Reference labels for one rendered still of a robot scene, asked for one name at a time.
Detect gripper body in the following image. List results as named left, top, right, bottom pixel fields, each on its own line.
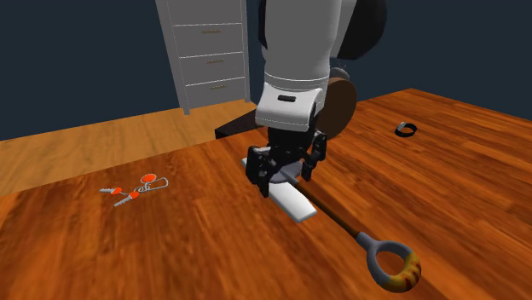
left=265, top=125, right=319, bottom=167

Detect brown wooden table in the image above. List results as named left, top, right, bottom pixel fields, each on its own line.
left=0, top=87, right=532, bottom=300

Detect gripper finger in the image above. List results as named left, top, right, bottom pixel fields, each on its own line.
left=300, top=131, right=328, bottom=182
left=244, top=144, right=285, bottom=199

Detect black wristband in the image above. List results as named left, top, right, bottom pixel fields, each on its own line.
left=394, top=121, right=419, bottom=139

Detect brown-handled tool with grey ring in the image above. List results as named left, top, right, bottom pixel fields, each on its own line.
left=269, top=161, right=423, bottom=294

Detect orange keys on wire ring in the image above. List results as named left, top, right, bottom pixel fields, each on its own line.
left=98, top=172, right=170, bottom=208

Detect brown round disc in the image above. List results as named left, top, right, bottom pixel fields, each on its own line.
left=315, top=66, right=358, bottom=141

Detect white flat remote control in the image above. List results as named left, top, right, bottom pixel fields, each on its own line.
left=241, top=157, right=318, bottom=224

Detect white chest of drawers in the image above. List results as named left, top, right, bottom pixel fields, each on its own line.
left=154, top=0, right=253, bottom=116

